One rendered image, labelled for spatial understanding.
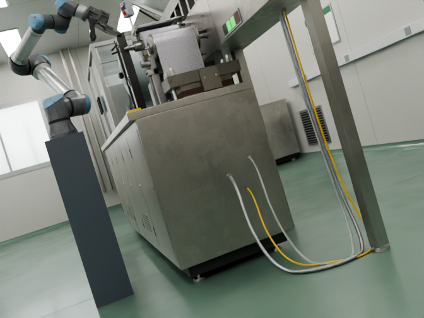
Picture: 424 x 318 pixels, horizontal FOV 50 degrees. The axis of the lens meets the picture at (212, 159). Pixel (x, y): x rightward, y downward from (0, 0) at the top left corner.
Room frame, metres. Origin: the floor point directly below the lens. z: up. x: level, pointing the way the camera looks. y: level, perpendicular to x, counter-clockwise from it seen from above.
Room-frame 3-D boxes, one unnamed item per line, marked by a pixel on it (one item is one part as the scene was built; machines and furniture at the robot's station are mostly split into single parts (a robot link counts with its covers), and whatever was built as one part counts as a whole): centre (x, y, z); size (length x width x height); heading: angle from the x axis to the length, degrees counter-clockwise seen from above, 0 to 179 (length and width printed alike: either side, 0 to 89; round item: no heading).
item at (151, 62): (2.59, 0.18, 1.05); 0.06 x 0.05 x 0.31; 106
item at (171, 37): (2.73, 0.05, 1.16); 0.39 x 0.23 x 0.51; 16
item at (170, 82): (2.44, -0.07, 1.00); 0.40 x 0.16 x 0.06; 106
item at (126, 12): (3.10, 0.26, 1.66); 0.07 x 0.07 x 0.10; 43
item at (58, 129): (2.46, 0.72, 0.95); 0.15 x 0.15 x 0.10
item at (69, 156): (2.46, 0.72, 0.45); 0.20 x 0.20 x 0.90; 15
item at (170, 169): (3.48, 0.35, 0.43); 2.52 x 0.64 x 0.86; 16
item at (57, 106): (2.46, 0.72, 1.07); 0.13 x 0.12 x 0.14; 140
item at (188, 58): (2.54, 0.00, 1.11); 0.23 x 0.01 x 0.18; 106
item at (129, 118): (3.48, 0.36, 0.88); 2.52 x 0.66 x 0.04; 16
